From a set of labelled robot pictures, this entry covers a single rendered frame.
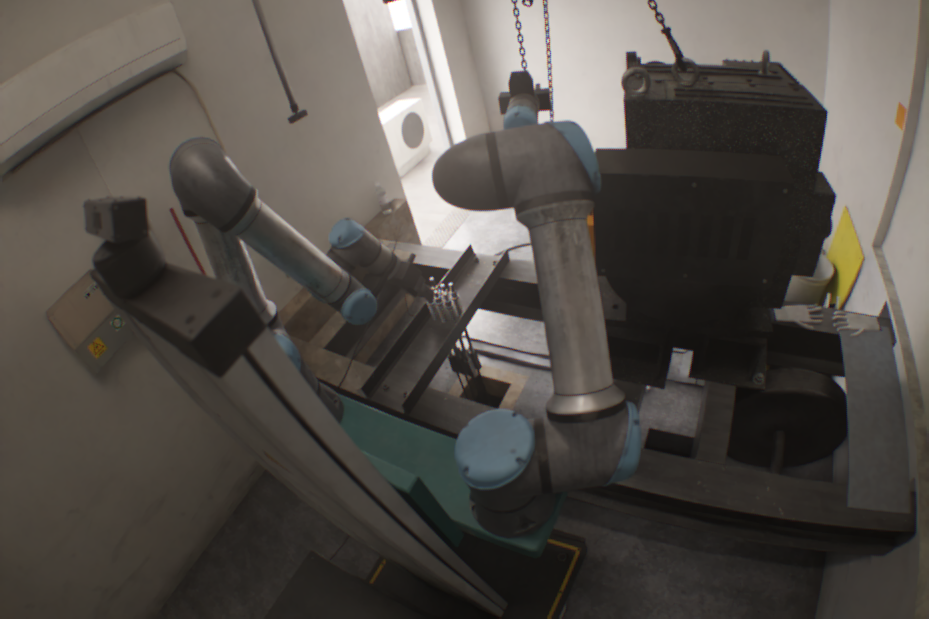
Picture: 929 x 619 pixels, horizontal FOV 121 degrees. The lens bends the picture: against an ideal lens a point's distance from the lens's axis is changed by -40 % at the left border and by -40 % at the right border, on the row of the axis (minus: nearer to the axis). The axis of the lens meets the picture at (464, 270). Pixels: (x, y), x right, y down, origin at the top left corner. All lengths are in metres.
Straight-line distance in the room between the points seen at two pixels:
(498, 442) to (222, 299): 0.41
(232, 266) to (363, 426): 0.44
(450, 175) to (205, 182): 0.39
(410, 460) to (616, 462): 0.44
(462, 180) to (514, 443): 0.36
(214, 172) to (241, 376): 0.44
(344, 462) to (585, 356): 0.33
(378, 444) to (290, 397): 0.56
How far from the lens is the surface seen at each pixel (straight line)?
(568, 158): 0.60
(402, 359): 1.78
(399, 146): 4.82
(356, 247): 1.00
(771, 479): 1.49
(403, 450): 0.92
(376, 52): 8.17
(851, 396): 1.77
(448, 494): 0.85
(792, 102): 1.11
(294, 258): 0.81
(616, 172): 0.97
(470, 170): 0.60
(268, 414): 0.40
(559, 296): 0.59
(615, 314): 1.45
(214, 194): 0.74
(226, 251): 0.91
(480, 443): 0.62
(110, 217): 0.42
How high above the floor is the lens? 1.94
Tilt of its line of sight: 38 degrees down
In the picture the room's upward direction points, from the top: 16 degrees counter-clockwise
